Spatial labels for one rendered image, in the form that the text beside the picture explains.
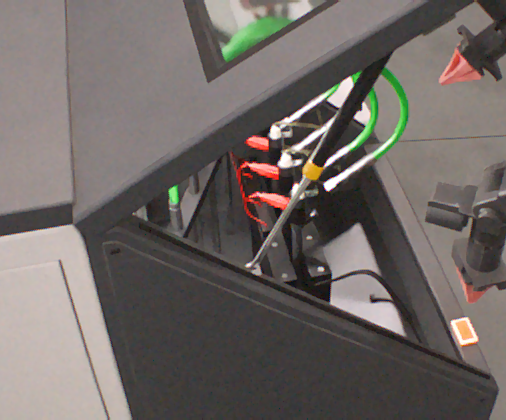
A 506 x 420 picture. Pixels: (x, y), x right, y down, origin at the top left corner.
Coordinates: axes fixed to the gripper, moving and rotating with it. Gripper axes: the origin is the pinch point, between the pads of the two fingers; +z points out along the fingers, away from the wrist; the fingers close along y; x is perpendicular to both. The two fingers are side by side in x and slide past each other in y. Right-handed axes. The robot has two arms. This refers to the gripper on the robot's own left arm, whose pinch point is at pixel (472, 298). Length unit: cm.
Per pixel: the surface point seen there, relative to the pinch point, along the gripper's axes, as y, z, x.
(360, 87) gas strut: 11, -52, -26
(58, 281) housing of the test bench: 13, -33, -60
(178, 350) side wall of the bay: 13, -17, -48
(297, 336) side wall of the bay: 12.6, -15.7, -32.6
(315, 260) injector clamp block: -21.0, 7.3, -20.8
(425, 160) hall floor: -151, 104, 61
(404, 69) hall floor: -213, 104, 75
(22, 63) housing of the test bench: -16, -44, -62
